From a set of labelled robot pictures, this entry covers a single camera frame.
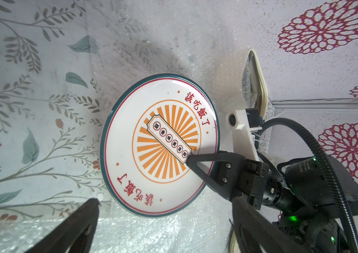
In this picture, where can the pink plate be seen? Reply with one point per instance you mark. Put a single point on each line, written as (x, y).
(151, 130)

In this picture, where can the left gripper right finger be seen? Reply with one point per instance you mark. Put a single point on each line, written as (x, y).
(255, 234)

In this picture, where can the cream box with dark lid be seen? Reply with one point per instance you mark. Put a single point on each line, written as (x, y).
(255, 89)

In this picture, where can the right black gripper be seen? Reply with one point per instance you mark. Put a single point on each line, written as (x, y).
(253, 181)

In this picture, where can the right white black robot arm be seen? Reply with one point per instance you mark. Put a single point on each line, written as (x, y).
(314, 215)

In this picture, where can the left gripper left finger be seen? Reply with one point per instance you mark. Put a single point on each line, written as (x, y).
(75, 234)

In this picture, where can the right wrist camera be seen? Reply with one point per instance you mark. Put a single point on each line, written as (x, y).
(243, 138)

